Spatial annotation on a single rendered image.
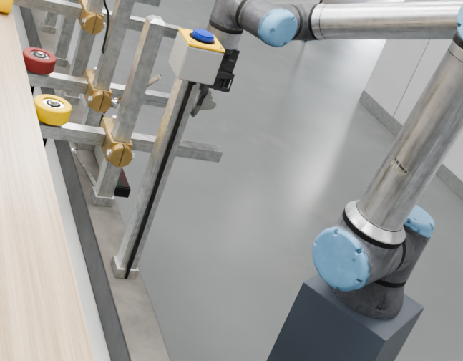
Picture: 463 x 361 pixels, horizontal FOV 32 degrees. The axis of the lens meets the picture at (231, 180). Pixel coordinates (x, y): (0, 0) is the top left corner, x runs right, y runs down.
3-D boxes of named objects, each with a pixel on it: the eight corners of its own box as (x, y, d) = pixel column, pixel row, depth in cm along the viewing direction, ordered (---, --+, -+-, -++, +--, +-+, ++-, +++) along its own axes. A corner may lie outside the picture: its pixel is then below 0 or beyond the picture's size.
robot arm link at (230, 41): (214, 31, 198) (203, 16, 205) (208, 49, 200) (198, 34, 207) (247, 37, 201) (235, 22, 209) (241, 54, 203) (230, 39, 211)
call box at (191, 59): (201, 72, 149) (215, 34, 145) (212, 89, 143) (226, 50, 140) (166, 66, 146) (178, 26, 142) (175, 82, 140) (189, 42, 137)
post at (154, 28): (104, 206, 188) (163, 16, 167) (106, 215, 185) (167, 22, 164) (89, 205, 187) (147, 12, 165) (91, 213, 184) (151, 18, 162)
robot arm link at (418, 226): (419, 275, 205) (450, 218, 197) (386, 291, 193) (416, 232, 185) (373, 241, 213) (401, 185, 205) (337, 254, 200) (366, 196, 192)
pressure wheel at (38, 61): (44, 90, 202) (54, 49, 197) (48, 105, 195) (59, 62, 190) (11, 84, 198) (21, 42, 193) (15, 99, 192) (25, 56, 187)
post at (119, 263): (131, 265, 167) (198, 71, 147) (136, 280, 163) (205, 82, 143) (110, 263, 165) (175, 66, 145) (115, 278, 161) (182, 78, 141)
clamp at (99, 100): (99, 89, 207) (104, 71, 205) (109, 114, 197) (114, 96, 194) (77, 86, 205) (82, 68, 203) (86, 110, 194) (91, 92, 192)
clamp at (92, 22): (94, 17, 223) (99, 0, 221) (103, 36, 212) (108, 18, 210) (72, 12, 220) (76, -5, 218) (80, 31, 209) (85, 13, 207)
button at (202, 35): (208, 39, 144) (211, 30, 143) (215, 48, 141) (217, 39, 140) (187, 34, 142) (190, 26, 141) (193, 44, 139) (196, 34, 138)
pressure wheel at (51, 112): (37, 134, 181) (49, 88, 176) (66, 149, 180) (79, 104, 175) (16, 143, 174) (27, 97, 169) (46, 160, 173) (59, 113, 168)
